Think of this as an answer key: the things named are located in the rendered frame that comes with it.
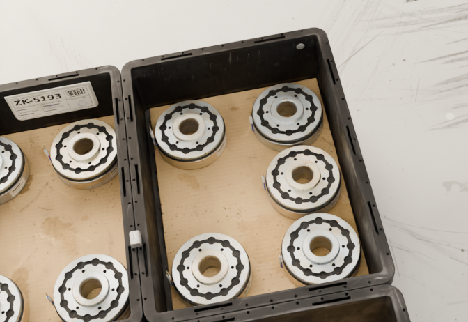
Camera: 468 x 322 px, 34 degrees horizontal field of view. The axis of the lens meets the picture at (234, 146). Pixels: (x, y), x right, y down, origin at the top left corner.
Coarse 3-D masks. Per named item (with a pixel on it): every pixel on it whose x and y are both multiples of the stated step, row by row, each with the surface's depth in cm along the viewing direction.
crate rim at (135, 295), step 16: (32, 80) 111; (48, 80) 110; (64, 80) 110; (112, 80) 109; (112, 96) 108; (128, 160) 102; (128, 176) 100; (128, 192) 99; (128, 208) 98; (128, 224) 97; (128, 240) 95; (128, 256) 94; (128, 272) 93; (128, 288) 92; (128, 320) 90; (144, 320) 91
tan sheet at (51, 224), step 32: (32, 160) 115; (32, 192) 112; (64, 192) 112; (96, 192) 111; (0, 224) 110; (32, 224) 109; (64, 224) 109; (96, 224) 108; (0, 256) 107; (32, 256) 107; (64, 256) 106; (32, 288) 104; (96, 288) 103; (32, 320) 102
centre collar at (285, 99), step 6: (282, 96) 113; (288, 96) 113; (276, 102) 112; (282, 102) 112; (288, 102) 113; (294, 102) 112; (300, 102) 112; (270, 108) 112; (276, 108) 112; (300, 108) 111; (276, 114) 111; (294, 114) 111; (300, 114) 111; (276, 120) 111; (282, 120) 110; (288, 120) 110; (294, 120) 110
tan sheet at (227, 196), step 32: (224, 96) 118; (256, 96) 118; (320, 96) 116; (160, 160) 113; (224, 160) 112; (256, 160) 112; (160, 192) 110; (192, 192) 110; (224, 192) 109; (256, 192) 109; (192, 224) 107; (224, 224) 107; (256, 224) 106; (288, 224) 106; (352, 224) 105; (256, 256) 103; (256, 288) 101; (288, 288) 101
